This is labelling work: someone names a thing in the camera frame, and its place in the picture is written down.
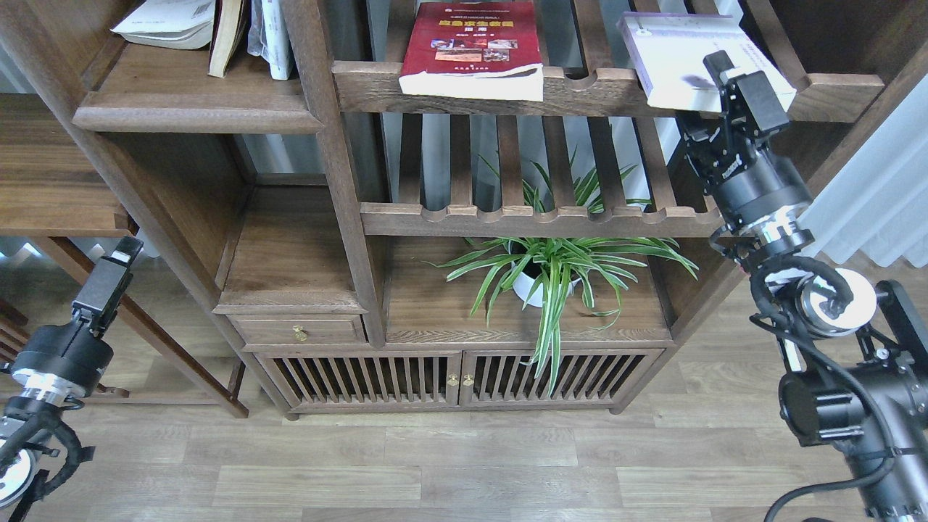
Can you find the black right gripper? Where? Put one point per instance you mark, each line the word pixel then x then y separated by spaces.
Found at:
pixel 751 184

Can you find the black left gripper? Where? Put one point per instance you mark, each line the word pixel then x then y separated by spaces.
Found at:
pixel 71 358

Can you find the white lavender book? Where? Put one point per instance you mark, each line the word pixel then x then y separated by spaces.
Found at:
pixel 668 52

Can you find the yellow green book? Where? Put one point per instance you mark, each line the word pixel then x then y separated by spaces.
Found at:
pixel 169 24

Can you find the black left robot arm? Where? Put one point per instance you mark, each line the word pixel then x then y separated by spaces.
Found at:
pixel 39 451

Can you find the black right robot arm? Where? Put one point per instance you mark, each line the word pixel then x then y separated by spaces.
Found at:
pixel 854 352

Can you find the white curtain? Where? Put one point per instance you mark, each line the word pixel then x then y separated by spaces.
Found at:
pixel 877 204

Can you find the red cover book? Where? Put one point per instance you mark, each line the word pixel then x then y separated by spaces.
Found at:
pixel 474 50

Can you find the tan upright book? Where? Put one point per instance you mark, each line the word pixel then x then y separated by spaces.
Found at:
pixel 230 22

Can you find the dark wooden bookshelf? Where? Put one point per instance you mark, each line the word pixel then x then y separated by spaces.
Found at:
pixel 327 200

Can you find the green spider plant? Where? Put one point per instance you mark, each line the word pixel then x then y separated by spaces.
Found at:
pixel 560 262

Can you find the white plant pot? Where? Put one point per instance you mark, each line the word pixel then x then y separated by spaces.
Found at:
pixel 532 273

